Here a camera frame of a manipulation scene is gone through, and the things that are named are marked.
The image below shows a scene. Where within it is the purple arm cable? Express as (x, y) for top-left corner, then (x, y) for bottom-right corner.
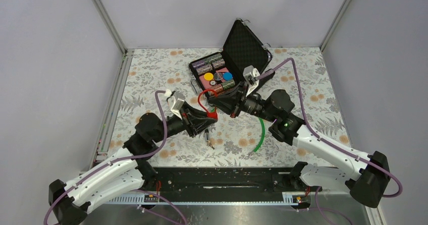
(255, 58), (404, 198)
(43, 89), (188, 225)

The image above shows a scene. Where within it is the black poker chip case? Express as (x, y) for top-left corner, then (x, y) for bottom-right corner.
(188, 18), (272, 95)

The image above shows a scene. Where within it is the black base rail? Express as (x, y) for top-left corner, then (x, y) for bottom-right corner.
(100, 166), (322, 206)

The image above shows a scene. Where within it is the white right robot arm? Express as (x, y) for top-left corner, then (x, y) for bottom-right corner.
(208, 85), (391, 208)

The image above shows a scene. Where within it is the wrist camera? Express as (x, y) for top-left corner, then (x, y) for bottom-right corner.
(243, 66), (260, 97)
(167, 91), (185, 119)

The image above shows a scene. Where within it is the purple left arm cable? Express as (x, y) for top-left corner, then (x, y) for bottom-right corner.
(43, 89), (188, 225)

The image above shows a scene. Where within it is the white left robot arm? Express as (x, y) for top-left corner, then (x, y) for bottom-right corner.
(48, 102), (218, 224)

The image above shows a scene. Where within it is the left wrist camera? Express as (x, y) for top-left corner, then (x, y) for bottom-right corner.
(167, 91), (185, 119)

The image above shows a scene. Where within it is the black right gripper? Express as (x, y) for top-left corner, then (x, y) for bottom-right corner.
(208, 82), (277, 123)

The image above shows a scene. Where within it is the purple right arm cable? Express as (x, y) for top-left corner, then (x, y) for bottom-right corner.
(255, 58), (404, 198)

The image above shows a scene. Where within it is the blue round chip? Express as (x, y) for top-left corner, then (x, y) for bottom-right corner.
(223, 72), (233, 81)

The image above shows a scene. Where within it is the yellow round chip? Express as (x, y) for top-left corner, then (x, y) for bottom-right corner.
(203, 73), (213, 81)

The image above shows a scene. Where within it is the red cable lock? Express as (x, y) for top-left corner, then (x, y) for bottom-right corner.
(197, 89), (219, 121)

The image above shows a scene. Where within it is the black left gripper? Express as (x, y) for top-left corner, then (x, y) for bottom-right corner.
(152, 101), (217, 143)

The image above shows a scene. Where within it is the green cable lock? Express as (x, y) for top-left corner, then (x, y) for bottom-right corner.
(204, 107), (265, 153)

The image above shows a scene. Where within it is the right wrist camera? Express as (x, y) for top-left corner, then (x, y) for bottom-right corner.
(243, 66), (260, 97)

